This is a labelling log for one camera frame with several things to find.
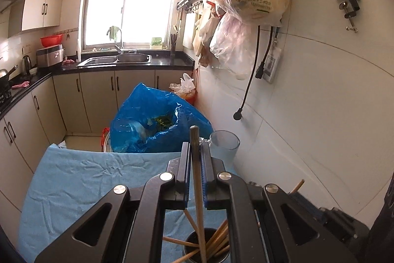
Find steel kettle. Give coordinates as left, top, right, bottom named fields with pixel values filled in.
left=21, top=55, right=32, bottom=75

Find dark grey utensil holder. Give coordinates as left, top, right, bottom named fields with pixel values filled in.
left=183, top=228, right=230, bottom=262

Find wooden chopstick six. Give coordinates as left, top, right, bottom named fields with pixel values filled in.
left=172, top=249, right=200, bottom=263

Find chrome sink faucet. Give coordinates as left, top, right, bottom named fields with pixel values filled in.
left=107, top=26, right=124, bottom=54

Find clear glass mug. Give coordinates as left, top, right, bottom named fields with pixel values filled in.
left=208, top=130, right=240, bottom=172

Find blue plastic bag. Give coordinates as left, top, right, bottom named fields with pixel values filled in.
left=110, top=83, right=213, bottom=153

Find wooden chopstick seven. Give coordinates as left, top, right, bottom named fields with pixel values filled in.
left=190, top=125, right=207, bottom=263

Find wall badge card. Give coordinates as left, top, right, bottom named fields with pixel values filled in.
left=263, top=47, right=282, bottom=83

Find hanging pink plastic bag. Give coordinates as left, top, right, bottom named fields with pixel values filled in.
left=210, top=13, right=257, bottom=80

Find red plastic basin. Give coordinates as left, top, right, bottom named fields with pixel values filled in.
left=40, top=34, right=63, bottom=47

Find wooden chopstick three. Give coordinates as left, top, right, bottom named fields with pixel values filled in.
left=206, top=219, right=228, bottom=252

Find white bag red bin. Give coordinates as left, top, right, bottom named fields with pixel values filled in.
left=169, top=73, right=197, bottom=105

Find wooden chopstick eight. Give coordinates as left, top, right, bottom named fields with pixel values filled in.
left=289, top=179, right=305, bottom=193

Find blue terry table cloth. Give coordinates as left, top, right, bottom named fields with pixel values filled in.
left=16, top=143, right=238, bottom=263

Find wooden chopstick four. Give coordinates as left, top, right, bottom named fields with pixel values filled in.
left=207, top=226, right=228, bottom=259

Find wooden chopstick five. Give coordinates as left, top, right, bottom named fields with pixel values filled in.
left=214, top=244, right=230, bottom=257

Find steel kitchen sink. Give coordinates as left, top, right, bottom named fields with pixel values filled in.
left=78, top=53, right=152, bottom=67

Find black hanging power cable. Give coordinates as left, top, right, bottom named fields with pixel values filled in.
left=232, top=25, right=275, bottom=122

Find wooden chopstick two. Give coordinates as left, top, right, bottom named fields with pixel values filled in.
left=162, top=236, right=199, bottom=248

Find black wall utensil rack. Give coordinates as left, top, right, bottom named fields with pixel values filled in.
left=176, top=0, right=202, bottom=12

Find black wok pan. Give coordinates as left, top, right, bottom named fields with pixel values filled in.
left=0, top=65, right=18, bottom=90

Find lower kitchen cabinets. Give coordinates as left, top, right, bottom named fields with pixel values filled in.
left=1, top=70, right=184, bottom=243

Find wooden chopstick one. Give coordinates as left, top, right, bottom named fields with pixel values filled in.
left=184, top=209, right=198, bottom=234

